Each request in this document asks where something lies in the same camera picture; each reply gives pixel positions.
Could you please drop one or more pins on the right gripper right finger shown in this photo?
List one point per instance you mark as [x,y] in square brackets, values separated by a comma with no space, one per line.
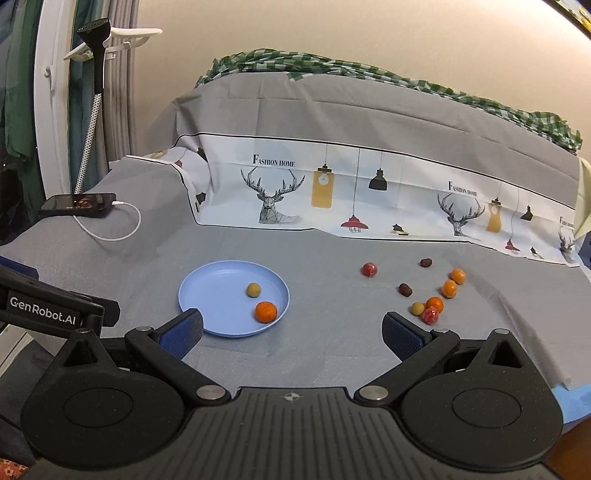
[480,405]

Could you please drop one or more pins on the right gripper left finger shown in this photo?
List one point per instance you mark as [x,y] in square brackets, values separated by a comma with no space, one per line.
[103,403]

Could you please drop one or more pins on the small orange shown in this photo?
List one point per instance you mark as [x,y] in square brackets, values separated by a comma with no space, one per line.
[437,303]
[450,289]
[458,276]

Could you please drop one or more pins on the large orange mandarin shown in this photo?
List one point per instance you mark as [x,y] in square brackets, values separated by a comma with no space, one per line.
[265,312]

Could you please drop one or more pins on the yellow-green round fruit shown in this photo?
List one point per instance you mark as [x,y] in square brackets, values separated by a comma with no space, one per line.
[253,290]

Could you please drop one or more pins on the blue sofa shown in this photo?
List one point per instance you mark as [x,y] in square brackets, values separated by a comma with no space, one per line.
[569,312]

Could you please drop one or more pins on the red speckled fruit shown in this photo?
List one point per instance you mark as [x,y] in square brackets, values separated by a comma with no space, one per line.
[430,316]

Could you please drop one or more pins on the black smartphone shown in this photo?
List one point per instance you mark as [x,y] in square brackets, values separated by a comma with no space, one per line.
[91,205]

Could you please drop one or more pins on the small yellow-green fruit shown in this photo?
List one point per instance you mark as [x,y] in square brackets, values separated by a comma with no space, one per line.
[417,308]

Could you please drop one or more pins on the dark date near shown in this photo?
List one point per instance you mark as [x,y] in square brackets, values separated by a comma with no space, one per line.
[405,290]

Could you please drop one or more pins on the dark date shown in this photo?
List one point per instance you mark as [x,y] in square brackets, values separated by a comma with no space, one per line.
[425,263]
[405,290]

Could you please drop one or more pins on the blue plastic plate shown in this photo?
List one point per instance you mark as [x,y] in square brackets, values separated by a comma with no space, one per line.
[217,290]

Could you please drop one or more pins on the dark date far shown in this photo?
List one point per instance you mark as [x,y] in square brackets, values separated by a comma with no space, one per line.
[425,263]

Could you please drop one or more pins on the red cherry tomato far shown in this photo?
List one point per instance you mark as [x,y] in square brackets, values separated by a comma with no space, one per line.
[369,269]

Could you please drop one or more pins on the cream cloth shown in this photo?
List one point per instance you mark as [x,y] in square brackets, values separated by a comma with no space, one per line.
[582,219]

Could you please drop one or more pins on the grey printed sofa cover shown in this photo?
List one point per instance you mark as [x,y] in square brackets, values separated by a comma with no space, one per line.
[315,178]

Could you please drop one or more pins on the green checkered cloth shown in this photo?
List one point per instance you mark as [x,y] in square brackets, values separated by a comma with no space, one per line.
[299,65]

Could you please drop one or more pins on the white wall rack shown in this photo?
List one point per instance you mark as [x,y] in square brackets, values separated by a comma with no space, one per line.
[120,39]

